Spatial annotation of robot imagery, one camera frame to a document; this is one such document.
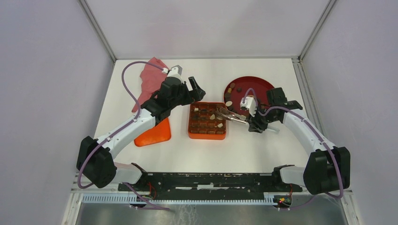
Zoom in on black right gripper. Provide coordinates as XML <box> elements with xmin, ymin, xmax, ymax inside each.
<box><xmin>246</xmin><ymin>105</ymin><xmax>278</xmax><ymax>134</ymax></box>

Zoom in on orange chocolate box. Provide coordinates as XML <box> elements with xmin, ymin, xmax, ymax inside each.
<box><xmin>187</xmin><ymin>102</ymin><xmax>227</xmax><ymax>140</ymax></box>

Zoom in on silver white-handled tongs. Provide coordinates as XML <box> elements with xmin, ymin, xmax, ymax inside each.
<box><xmin>215</xmin><ymin>107</ymin><xmax>280</xmax><ymax>134</ymax></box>

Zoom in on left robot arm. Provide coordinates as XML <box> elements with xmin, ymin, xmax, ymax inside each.
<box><xmin>77</xmin><ymin>77</ymin><xmax>206</xmax><ymax>191</ymax></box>

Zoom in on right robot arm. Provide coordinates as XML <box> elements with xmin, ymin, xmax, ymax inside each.
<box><xmin>240</xmin><ymin>88</ymin><xmax>351</xmax><ymax>199</ymax></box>

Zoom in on red round plate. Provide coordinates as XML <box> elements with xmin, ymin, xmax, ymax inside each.
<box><xmin>223</xmin><ymin>76</ymin><xmax>274</xmax><ymax>117</ymax></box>

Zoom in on pink cloth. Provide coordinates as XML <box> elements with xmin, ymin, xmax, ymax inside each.
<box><xmin>138</xmin><ymin>64</ymin><xmax>167</xmax><ymax>105</ymax></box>

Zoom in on orange box lid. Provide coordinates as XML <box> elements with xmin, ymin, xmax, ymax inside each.
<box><xmin>134</xmin><ymin>118</ymin><xmax>172</xmax><ymax>147</ymax></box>

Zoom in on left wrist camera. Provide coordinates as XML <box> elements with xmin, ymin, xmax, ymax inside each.
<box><xmin>162</xmin><ymin>65</ymin><xmax>183</xmax><ymax>83</ymax></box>

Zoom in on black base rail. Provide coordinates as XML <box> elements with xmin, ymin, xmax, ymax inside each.
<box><xmin>131</xmin><ymin>172</ymin><xmax>303</xmax><ymax>200</ymax></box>

